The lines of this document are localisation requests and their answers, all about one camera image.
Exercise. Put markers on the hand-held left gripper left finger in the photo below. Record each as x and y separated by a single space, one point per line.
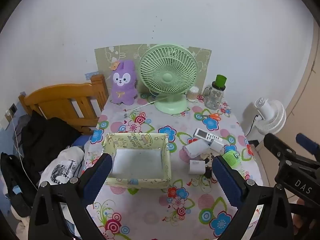
97 177

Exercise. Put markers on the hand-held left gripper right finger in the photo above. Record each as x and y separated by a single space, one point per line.
225 177

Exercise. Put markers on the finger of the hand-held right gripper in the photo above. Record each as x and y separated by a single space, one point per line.
307 141
275 145

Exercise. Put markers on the green round speaker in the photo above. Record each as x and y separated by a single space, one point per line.
232 158

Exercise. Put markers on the white charger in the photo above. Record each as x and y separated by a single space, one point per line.
196 167

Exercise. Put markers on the white rectangular box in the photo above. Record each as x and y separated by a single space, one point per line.
196 147

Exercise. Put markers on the white remote control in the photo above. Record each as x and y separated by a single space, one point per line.
203 133

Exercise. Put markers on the yellow patterned storage box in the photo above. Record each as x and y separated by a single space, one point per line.
135 141

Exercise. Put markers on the person's right hand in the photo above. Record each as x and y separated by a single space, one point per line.
298 221

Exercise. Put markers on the white standing fan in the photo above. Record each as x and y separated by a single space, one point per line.
272 120

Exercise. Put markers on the white printed bag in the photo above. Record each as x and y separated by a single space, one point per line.
65 160

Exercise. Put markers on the blue cloth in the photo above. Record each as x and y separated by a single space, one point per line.
80 141

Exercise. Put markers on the beige wooden panel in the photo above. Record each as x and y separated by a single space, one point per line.
307 100

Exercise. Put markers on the orange scissors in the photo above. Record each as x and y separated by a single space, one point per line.
215 116

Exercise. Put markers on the floral tablecloth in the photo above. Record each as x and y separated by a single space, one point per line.
155 205

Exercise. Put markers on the black clothing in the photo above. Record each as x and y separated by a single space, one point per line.
45 140

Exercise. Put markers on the glass jar with green lid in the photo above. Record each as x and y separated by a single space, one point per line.
214 97

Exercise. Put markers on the black backpack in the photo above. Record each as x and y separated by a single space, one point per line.
10 175

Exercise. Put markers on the cotton swab container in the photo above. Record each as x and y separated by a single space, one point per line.
192 95

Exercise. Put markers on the wooden chair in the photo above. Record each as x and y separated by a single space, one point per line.
57 97

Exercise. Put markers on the purple plush toy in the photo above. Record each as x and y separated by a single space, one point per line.
123 90

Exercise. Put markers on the green desk fan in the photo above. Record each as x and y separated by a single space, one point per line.
167 77

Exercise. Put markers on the blue wall sticker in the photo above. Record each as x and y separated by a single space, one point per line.
89 75

